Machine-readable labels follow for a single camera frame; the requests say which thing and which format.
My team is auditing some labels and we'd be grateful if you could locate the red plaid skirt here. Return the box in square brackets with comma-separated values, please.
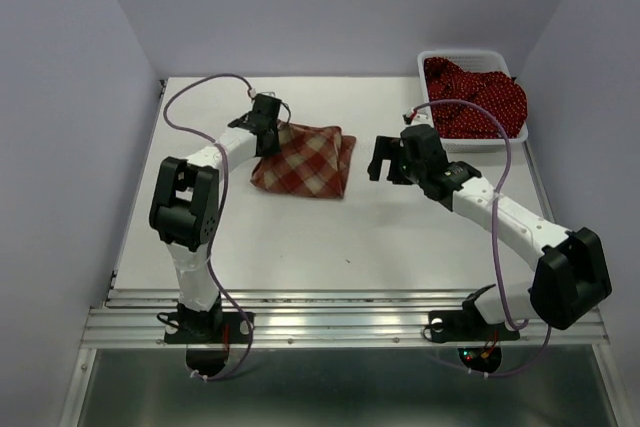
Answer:
[250, 123, 357, 200]

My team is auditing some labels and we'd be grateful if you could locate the red polka dot skirt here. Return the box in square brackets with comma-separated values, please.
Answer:
[423, 57, 528, 139]

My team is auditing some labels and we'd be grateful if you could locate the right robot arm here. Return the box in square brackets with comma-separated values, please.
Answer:
[367, 124, 612, 343]

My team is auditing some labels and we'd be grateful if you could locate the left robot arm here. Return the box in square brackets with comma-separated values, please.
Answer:
[149, 94, 283, 343]

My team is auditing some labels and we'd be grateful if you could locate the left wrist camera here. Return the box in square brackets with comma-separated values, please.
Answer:
[248, 89, 276, 102]

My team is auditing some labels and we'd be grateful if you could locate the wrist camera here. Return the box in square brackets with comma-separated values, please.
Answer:
[248, 89, 276, 102]
[403, 107, 434, 127]

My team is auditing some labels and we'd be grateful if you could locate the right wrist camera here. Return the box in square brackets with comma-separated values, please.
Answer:
[403, 107, 434, 127]

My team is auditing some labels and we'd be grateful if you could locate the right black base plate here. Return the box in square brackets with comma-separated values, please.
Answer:
[422, 310, 520, 344]

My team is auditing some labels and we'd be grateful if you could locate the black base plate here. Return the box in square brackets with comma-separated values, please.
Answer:
[422, 310, 520, 344]
[163, 311, 249, 345]

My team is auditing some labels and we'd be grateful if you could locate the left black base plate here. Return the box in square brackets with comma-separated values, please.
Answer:
[163, 311, 249, 345]

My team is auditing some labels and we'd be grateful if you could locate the aluminium mounting rail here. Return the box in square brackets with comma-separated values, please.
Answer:
[82, 289, 612, 348]

